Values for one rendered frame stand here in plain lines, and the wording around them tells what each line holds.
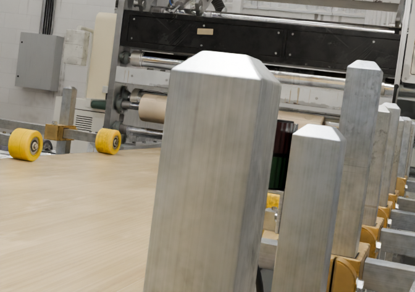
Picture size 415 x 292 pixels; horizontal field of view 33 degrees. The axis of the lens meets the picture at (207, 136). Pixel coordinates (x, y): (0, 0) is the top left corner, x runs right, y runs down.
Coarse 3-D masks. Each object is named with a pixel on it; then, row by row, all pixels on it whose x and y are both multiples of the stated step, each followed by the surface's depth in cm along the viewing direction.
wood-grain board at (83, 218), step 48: (0, 192) 127; (48, 192) 134; (96, 192) 141; (144, 192) 150; (0, 240) 90; (48, 240) 94; (96, 240) 98; (144, 240) 102; (0, 288) 70; (48, 288) 72; (96, 288) 74
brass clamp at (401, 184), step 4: (396, 180) 190; (400, 180) 189; (404, 180) 191; (396, 184) 190; (400, 184) 189; (404, 184) 189; (396, 188) 190; (400, 188) 189; (404, 188) 189; (400, 192) 189; (404, 192) 191
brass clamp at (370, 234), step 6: (378, 222) 101; (366, 228) 95; (372, 228) 96; (378, 228) 96; (366, 234) 94; (372, 234) 95; (378, 234) 96; (360, 240) 95; (366, 240) 94; (372, 240) 94; (378, 240) 98; (372, 246) 94; (378, 246) 95; (372, 252) 94; (378, 252) 103
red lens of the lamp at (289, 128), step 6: (282, 126) 50; (288, 126) 50; (294, 126) 50; (276, 132) 49; (282, 132) 50; (288, 132) 50; (294, 132) 51; (276, 138) 49; (282, 138) 50; (288, 138) 50; (276, 144) 49; (282, 144) 50; (288, 144) 50; (276, 150) 50; (282, 150) 50; (288, 150) 50
